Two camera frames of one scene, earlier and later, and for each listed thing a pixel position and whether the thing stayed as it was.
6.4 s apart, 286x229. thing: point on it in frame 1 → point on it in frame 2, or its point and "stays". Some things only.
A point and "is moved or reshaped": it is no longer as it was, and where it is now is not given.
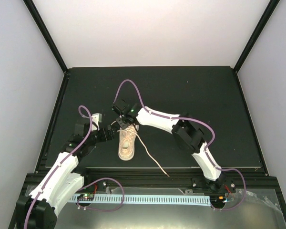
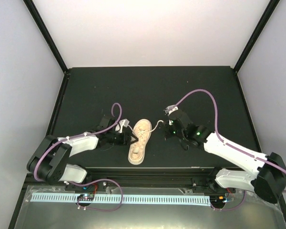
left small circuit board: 86,197 stays
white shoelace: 126,132 is moved or reshaped
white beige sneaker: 127,140 is moved or reshaped
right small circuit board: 218,200 stays
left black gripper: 111,135 → 126,139
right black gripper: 123,124 → 167,133
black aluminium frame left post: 45,34 stays
